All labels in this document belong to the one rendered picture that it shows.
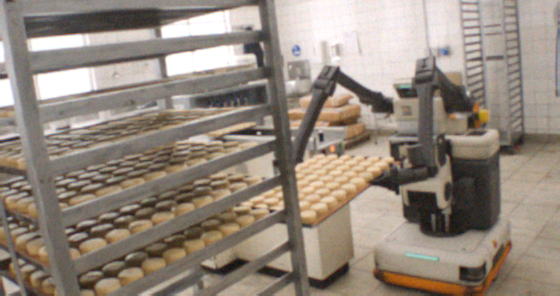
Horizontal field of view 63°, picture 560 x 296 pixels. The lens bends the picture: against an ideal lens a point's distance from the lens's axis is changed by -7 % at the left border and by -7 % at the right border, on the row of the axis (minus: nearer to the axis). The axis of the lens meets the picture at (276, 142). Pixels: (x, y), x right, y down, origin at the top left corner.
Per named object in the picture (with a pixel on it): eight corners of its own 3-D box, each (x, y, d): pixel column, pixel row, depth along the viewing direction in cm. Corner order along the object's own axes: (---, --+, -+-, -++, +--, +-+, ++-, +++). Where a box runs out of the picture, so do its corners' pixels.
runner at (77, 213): (275, 147, 125) (274, 136, 124) (283, 148, 123) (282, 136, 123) (35, 232, 78) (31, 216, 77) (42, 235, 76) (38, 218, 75)
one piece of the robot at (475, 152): (419, 224, 307) (410, 96, 292) (503, 233, 272) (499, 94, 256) (396, 244, 282) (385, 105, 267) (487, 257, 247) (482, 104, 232)
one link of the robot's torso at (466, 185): (427, 207, 269) (425, 165, 264) (476, 212, 250) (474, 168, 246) (408, 224, 249) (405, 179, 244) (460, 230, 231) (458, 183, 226)
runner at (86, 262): (279, 181, 127) (278, 170, 126) (288, 182, 125) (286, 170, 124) (48, 281, 79) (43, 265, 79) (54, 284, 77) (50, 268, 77)
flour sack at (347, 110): (338, 122, 627) (337, 109, 624) (312, 122, 653) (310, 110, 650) (364, 112, 681) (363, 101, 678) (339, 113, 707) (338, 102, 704)
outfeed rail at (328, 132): (147, 133, 408) (145, 125, 407) (149, 132, 410) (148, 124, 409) (345, 138, 275) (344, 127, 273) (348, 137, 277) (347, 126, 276)
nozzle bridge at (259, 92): (164, 151, 309) (156, 99, 303) (243, 128, 362) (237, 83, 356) (196, 153, 287) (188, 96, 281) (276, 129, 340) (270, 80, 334)
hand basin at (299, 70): (332, 110, 752) (324, 40, 732) (317, 114, 725) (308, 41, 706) (286, 110, 821) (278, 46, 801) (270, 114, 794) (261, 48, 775)
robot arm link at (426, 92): (441, 75, 183) (415, 81, 190) (436, 68, 179) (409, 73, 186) (441, 179, 166) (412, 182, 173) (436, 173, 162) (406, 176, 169)
